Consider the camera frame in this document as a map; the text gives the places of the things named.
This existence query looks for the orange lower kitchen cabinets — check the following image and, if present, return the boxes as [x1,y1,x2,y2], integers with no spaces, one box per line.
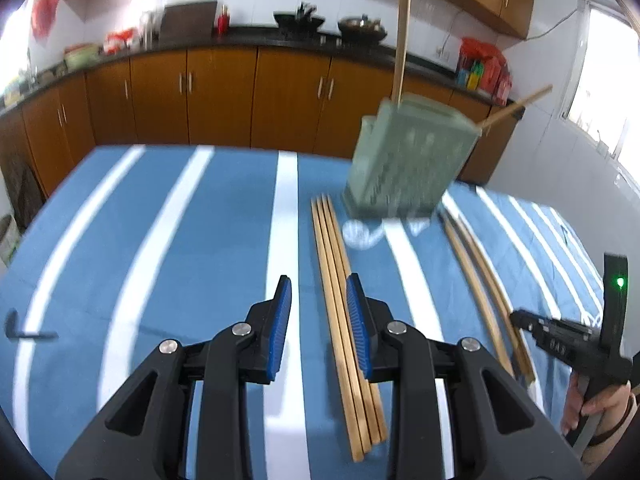
[0,45,522,196]

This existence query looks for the black countertop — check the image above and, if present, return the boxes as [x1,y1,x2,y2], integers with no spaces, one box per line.
[1,26,498,117]

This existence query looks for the brown cutting board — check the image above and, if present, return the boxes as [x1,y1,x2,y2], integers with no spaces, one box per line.
[158,0,217,44]

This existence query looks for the blue white striped tablecloth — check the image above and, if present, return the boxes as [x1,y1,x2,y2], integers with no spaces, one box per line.
[1,146,602,479]

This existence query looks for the person's right hand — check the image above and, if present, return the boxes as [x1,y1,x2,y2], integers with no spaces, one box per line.
[560,372,639,474]

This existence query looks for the wooden chopstick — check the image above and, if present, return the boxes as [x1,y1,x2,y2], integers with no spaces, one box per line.
[439,214,515,377]
[311,203,364,463]
[438,208,536,387]
[323,195,387,445]
[390,0,411,105]
[476,84,553,131]
[316,196,372,455]

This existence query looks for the black wok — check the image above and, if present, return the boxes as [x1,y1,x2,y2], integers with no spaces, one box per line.
[273,2,326,35]

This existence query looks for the red plastic bag on counter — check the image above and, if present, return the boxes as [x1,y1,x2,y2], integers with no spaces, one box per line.
[457,37,512,106]

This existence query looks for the red white plastic bag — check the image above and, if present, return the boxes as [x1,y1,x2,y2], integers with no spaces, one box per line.
[103,27,138,55]

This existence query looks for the green perforated utensil holder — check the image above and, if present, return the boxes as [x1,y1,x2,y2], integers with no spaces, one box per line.
[343,93,482,220]

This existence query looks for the right window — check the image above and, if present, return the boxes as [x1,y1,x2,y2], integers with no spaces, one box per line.
[560,0,639,160]

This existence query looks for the red bag hanging on wall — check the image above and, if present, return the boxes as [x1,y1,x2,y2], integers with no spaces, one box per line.
[30,0,60,41]

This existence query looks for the wok with steel lid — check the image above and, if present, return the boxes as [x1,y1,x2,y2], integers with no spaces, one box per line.
[337,14,387,44]

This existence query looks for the green basin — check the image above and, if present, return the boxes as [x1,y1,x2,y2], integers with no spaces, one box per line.
[64,44,102,70]

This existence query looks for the black hex key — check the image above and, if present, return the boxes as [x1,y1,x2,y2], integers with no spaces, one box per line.
[4,309,58,341]

